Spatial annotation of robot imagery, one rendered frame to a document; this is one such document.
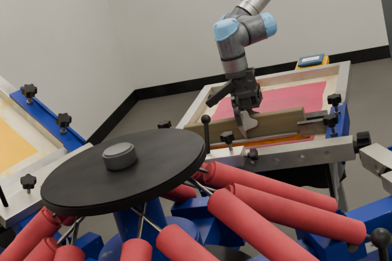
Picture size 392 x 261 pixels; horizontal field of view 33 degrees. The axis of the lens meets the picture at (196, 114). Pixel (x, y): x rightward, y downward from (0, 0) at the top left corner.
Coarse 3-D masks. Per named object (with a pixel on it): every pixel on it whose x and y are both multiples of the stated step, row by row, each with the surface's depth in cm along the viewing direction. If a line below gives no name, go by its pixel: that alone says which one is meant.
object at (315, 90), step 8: (288, 88) 251; (296, 88) 249; (304, 88) 246; (312, 88) 244; (320, 88) 242; (272, 96) 247; (280, 96) 245; (288, 96) 243; (312, 96) 236; (320, 96) 234; (312, 104) 229; (320, 104) 227; (312, 136) 203; (264, 144) 207; (272, 144) 205; (280, 144) 204
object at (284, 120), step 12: (300, 108) 198; (216, 120) 208; (228, 120) 205; (264, 120) 202; (276, 120) 201; (288, 120) 200; (300, 120) 199; (204, 132) 208; (216, 132) 207; (240, 132) 205; (252, 132) 204; (264, 132) 203; (276, 132) 202
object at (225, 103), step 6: (270, 90) 254; (264, 96) 250; (270, 96) 248; (222, 102) 256; (228, 102) 254; (216, 108) 251; (222, 108) 249; (228, 108) 247; (216, 114) 245; (222, 114) 243
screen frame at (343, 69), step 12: (288, 72) 258; (300, 72) 255; (312, 72) 254; (324, 72) 252; (336, 72) 251; (348, 72) 239; (216, 84) 267; (264, 84) 260; (348, 84) 232; (204, 96) 257; (348, 96) 227; (192, 108) 247; (204, 108) 254; (192, 120) 239
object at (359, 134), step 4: (360, 132) 174; (364, 132) 174; (368, 132) 173; (360, 136) 172; (364, 136) 172; (368, 136) 172; (356, 140) 174; (360, 140) 171; (364, 140) 171; (368, 140) 171; (356, 144) 173; (360, 144) 170; (364, 144) 170; (368, 144) 170; (356, 148) 173; (360, 148) 171; (356, 152) 173
